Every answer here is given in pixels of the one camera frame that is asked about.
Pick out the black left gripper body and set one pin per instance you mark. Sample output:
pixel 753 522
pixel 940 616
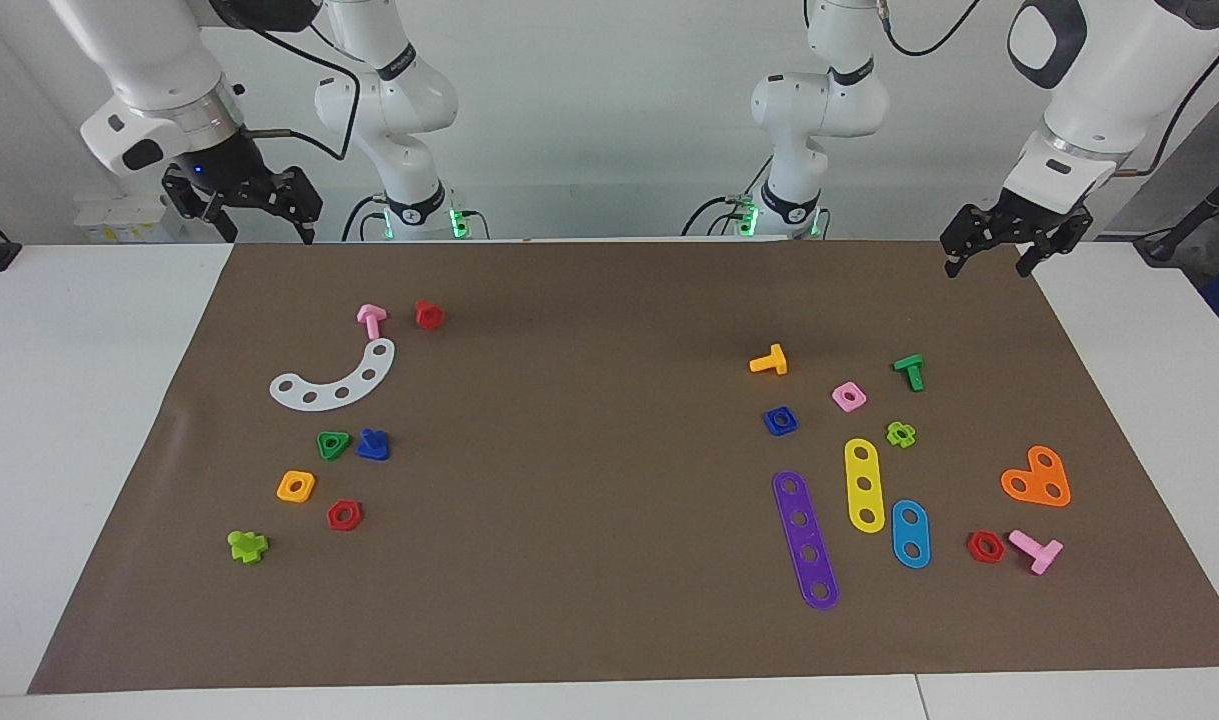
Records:
pixel 1029 218

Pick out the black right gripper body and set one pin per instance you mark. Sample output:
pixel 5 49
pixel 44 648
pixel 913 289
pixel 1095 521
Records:
pixel 224 170

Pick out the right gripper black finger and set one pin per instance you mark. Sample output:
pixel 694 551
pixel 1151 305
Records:
pixel 191 195
pixel 304 200

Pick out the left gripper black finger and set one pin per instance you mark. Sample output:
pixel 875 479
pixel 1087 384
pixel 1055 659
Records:
pixel 969 230
pixel 1069 232

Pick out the blue toy screw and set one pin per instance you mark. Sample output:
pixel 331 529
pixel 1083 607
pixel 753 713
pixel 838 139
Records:
pixel 373 448

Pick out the blue square toy nut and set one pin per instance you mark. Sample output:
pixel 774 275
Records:
pixel 770 426

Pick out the small pink toy screw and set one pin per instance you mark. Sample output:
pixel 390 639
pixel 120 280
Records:
pixel 371 320

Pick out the dark green toy screw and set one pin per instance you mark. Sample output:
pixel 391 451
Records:
pixel 912 372

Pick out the red toy screw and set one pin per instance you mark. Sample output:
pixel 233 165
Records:
pixel 429 316

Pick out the pink square toy nut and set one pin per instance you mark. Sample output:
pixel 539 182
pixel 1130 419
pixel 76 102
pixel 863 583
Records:
pixel 837 394

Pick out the lime green flower nut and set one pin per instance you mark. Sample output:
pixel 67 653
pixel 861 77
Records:
pixel 909 438

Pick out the orange toy screw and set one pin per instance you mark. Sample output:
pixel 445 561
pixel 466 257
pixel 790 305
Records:
pixel 772 362

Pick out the green triangular toy nut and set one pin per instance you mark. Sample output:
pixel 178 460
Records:
pixel 342 439

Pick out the orange square toy nut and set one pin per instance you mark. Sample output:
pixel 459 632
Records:
pixel 283 490

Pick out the red hexagonal toy nut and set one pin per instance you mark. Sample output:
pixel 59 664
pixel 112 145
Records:
pixel 332 520
pixel 973 550

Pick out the large pink toy screw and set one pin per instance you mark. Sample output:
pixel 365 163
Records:
pixel 1041 553

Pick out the lime green toy screw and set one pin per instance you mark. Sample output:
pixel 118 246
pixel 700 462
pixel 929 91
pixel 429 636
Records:
pixel 247 548

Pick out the white boxes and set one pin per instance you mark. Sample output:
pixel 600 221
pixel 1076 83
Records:
pixel 119 220

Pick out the black tripod stand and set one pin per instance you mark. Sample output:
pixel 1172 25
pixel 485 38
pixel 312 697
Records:
pixel 1164 248

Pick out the white curved five-hole plate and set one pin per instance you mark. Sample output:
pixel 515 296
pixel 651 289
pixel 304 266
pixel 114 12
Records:
pixel 355 386

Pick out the orange heart-shaped plate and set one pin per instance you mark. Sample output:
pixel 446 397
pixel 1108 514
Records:
pixel 1037 480

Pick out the yellow three-hole strip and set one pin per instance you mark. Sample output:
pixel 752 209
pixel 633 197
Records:
pixel 864 470

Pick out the blue two-hole strip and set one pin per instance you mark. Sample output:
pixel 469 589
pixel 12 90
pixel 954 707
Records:
pixel 911 533

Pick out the purple four-hole strip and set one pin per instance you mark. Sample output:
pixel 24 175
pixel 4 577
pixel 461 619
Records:
pixel 796 504

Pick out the brown table mat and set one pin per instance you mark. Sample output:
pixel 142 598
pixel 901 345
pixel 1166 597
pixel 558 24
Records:
pixel 589 500

